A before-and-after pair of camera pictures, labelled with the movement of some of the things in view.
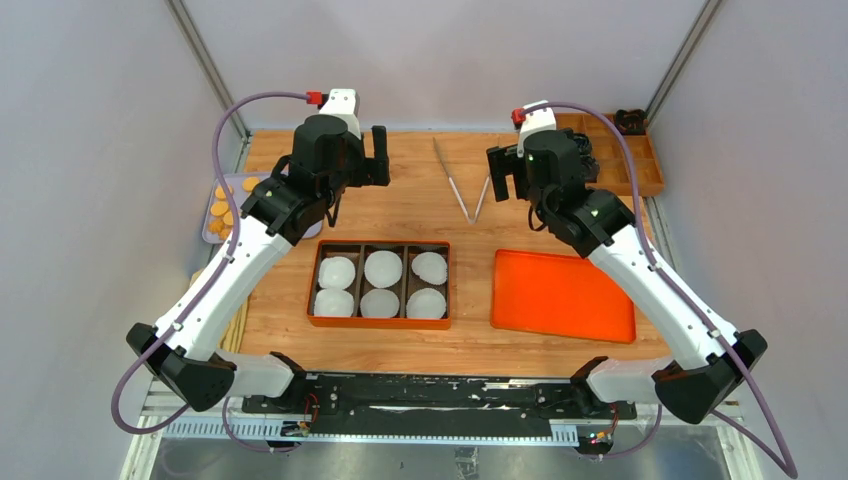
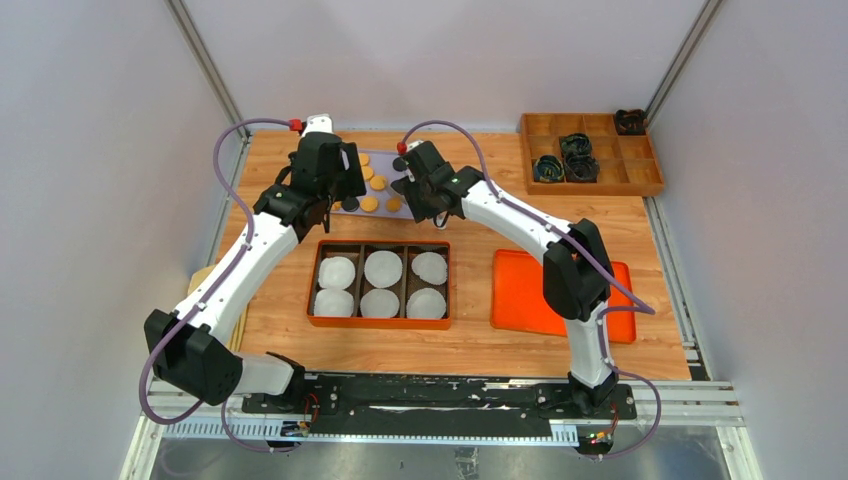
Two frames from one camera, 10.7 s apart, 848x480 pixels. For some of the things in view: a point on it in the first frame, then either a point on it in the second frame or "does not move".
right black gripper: (505, 161) to (420, 212)
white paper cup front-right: (426, 303) does not move
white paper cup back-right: (431, 267) does not move
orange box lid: (558, 294) does not move
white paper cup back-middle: (383, 269) does not move
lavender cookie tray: (235, 181) to (381, 198)
